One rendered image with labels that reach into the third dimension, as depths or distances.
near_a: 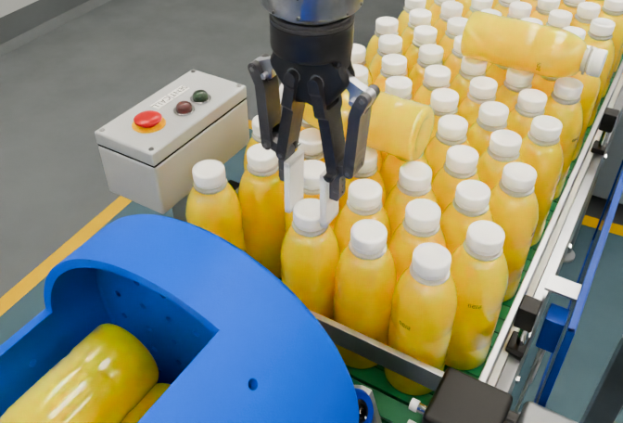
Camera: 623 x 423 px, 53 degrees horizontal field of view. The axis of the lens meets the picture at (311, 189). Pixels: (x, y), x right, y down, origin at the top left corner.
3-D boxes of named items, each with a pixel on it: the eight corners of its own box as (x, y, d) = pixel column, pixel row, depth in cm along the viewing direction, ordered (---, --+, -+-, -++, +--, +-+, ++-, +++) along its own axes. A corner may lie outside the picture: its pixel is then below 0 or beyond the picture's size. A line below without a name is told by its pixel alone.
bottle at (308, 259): (322, 356, 78) (324, 248, 66) (273, 335, 80) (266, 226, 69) (346, 317, 83) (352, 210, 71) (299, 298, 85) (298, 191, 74)
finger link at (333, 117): (325, 61, 60) (337, 62, 59) (342, 161, 66) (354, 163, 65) (303, 79, 57) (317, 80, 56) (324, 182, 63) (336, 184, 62)
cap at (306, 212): (317, 236, 68) (317, 223, 67) (286, 224, 69) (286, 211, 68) (333, 214, 71) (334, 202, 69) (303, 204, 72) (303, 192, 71)
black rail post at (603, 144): (590, 152, 112) (603, 113, 107) (593, 144, 114) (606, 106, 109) (603, 156, 111) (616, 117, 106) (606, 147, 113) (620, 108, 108)
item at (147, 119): (129, 126, 82) (127, 119, 81) (147, 113, 84) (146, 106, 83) (149, 134, 80) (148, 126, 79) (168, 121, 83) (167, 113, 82)
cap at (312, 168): (302, 192, 74) (302, 180, 73) (291, 173, 77) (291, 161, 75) (333, 185, 75) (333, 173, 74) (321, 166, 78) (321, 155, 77)
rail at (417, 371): (176, 268, 82) (173, 251, 81) (181, 263, 83) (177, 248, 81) (467, 407, 66) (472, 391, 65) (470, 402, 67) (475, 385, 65)
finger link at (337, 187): (336, 152, 64) (362, 160, 62) (336, 191, 67) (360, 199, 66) (328, 160, 63) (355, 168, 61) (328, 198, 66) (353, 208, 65)
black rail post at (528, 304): (504, 351, 78) (517, 308, 73) (512, 334, 80) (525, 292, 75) (522, 358, 77) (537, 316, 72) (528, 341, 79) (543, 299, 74)
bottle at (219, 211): (226, 310, 83) (212, 203, 72) (186, 288, 86) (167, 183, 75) (259, 277, 88) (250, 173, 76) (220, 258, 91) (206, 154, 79)
